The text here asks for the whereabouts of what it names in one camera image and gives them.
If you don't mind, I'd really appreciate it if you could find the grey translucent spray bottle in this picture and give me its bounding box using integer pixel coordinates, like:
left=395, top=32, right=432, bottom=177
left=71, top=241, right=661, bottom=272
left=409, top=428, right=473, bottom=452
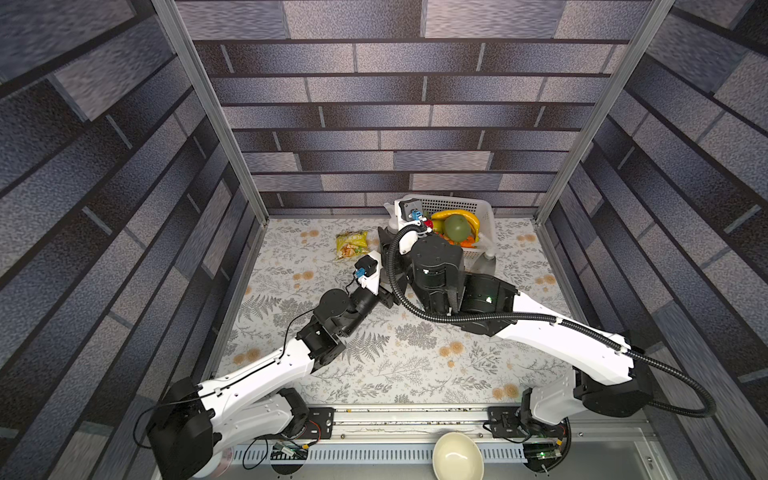
left=475, top=246, right=497, bottom=276

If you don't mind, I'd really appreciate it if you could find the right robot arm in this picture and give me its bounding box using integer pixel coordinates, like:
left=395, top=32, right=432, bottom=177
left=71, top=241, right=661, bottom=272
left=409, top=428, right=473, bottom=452
left=379, top=223, right=653, bottom=434

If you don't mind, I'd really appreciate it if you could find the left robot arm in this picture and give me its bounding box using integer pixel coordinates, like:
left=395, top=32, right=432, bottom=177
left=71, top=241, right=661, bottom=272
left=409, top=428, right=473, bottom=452
left=145, top=287, right=400, bottom=479

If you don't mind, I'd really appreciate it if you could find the yellow snack bag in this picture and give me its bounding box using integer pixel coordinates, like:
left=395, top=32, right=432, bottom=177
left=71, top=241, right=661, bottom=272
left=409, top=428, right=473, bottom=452
left=335, top=230, right=370, bottom=259

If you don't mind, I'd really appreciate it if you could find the green round fruit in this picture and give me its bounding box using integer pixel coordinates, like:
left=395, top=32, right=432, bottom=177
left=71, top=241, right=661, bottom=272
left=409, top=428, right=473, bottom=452
left=443, top=214, right=474, bottom=244

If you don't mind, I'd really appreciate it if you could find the white plastic basket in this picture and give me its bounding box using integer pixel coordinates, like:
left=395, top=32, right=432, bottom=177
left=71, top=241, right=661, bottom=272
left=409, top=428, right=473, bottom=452
left=401, top=193, right=497, bottom=262

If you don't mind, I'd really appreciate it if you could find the yellow banana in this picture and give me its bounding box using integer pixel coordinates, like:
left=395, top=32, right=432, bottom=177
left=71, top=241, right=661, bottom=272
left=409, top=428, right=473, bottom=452
left=431, top=209, right=481, bottom=248

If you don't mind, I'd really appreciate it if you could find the cream ceramic bowl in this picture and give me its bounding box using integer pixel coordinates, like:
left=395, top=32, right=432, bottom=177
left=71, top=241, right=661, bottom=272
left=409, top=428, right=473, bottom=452
left=432, top=432, right=484, bottom=480

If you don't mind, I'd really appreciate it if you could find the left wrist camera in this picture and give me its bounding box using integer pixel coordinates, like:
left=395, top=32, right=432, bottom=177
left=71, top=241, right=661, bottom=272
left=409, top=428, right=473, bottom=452
left=354, top=251, right=383, bottom=296

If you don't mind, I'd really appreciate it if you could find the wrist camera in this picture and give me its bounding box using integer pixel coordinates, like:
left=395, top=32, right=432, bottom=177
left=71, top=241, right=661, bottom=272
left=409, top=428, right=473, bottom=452
left=393, top=198, right=433, bottom=255
left=354, top=251, right=383, bottom=296

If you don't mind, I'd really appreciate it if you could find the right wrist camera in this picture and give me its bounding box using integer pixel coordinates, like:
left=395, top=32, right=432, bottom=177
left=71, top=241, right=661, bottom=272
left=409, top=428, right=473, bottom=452
left=393, top=198, right=433, bottom=255

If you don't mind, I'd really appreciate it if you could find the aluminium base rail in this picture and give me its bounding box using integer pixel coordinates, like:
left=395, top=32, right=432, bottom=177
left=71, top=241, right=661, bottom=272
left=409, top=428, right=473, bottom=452
left=220, top=405, right=663, bottom=475

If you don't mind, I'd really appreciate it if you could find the right aluminium frame post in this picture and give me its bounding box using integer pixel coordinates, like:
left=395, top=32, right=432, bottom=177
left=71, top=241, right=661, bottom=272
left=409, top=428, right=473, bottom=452
left=534, top=0, right=675, bottom=227

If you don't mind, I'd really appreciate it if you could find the aluminium frame post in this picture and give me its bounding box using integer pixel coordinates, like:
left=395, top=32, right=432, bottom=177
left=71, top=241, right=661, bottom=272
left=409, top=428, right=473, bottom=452
left=534, top=0, right=675, bottom=227
left=152, top=0, right=269, bottom=227

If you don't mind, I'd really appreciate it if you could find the black corrugated cable hose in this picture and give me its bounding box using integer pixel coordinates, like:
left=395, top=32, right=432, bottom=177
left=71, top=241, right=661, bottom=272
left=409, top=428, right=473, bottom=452
left=385, top=223, right=718, bottom=419

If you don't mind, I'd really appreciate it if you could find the left aluminium frame post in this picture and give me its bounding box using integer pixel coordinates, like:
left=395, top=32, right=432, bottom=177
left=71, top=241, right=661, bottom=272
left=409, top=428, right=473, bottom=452
left=152, top=0, right=269, bottom=227

